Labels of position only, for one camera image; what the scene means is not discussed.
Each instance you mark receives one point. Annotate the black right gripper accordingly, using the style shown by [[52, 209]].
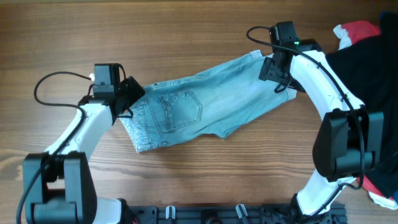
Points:
[[273, 71]]

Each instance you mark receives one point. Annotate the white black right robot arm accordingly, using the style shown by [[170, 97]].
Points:
[[349, 139]]

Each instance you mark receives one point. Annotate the red and white garment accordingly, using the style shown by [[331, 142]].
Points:
[[352, 32]]

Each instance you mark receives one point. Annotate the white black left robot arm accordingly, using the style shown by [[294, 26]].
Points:
[[58, 186]]

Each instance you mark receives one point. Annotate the black garment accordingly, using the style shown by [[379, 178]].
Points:
[[369, 70]]

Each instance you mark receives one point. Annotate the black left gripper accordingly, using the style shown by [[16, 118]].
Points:
[[131, 93]]

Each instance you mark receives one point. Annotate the light blue denim shorts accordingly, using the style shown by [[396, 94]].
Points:
[[216, 101]]

